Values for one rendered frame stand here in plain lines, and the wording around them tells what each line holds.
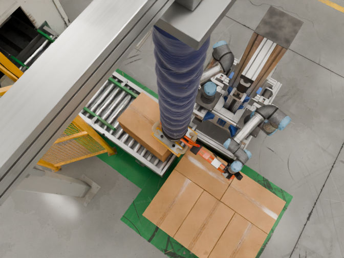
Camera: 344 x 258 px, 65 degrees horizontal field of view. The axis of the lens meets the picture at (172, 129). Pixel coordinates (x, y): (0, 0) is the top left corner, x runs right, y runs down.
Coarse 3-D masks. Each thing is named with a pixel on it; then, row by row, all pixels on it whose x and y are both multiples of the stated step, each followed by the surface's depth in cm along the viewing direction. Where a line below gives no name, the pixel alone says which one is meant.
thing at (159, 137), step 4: (156, 128) 253; (160, 132) 252; (156, 136) 251; (160, 136) 248; (164, 136) 251; (160, 140) 250; (164, 144) 249; (172, 144) 249; (176, 144) 249; (168, 148) 248; (172, 148) 248; (180, 148) 248; (172, 152) 248; (176, 152) 247
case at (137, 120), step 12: (144, 96) 279; (132, 108) 276; (144, 108) 276; (156, 108) 276; (120, 120) 272; (132, 120) 272; (144, 120) 272; (156, 120) 272; (132, 132) 270; (144, 132) 269; (144, 144) 284; (156, 144) 265; (156, 156) 298
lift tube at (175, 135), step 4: (164, 88) 136; (168, 100) 148; (164, 128) 216; (168, 132) 215; (172, 132) 209; (176, 132) 210; (180, 132) 211; (184, 132) 221; (172, 136) 220; (176, 136) 220; (180, 136) 222
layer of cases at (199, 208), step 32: (192, 160) 302; (160, 192) 292; (192, 192) 292; (224, 192) 295; (256, 192) 292; (160, 224) 283; (192, 224) 283; (224, 224) 283; (256, 224) 283; (224, 256) 274
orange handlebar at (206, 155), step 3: (186, 138) 239; (183, 141) 238; (192, 141) 238; (186, 144) 238; (189, 144) 237; (201, 150) 237; (204, 150) 236; (207, 153) 235; (201, 156) 235; (204, 156) 234; (207, 156) 234; (210, 156) 234; (207, 159) 234; (213, 159) 234; (210, 162) 233; (222, 165) 232; (219, 168) 231; (222, 171) 231
